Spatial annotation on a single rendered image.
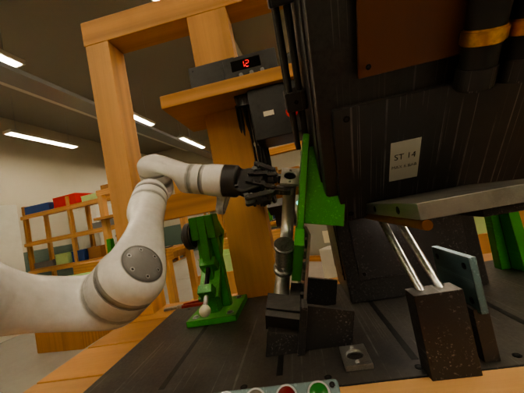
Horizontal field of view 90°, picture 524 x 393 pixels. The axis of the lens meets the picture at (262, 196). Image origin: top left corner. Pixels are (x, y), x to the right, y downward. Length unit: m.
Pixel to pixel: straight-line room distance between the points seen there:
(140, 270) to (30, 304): 0.11
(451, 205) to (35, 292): 0.46
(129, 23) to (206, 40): 0.29
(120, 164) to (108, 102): 0.22
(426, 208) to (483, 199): 0.06
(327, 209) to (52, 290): 0.41
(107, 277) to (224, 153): 0.60
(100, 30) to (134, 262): 0.98
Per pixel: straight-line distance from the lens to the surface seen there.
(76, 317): 0.43
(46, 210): 7.17
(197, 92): 0.83
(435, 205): 0.32
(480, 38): 0.41
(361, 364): 0.47
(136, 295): 0.38
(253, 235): 0.86
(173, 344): 0.69
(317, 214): 0.48
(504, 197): 0.36
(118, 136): 1.06
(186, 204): 1.01
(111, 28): 1.23
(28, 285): 0.41
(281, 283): 0.54
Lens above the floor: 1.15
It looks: 3 degrees up
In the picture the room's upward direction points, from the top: 11 degrees counter-clockwise
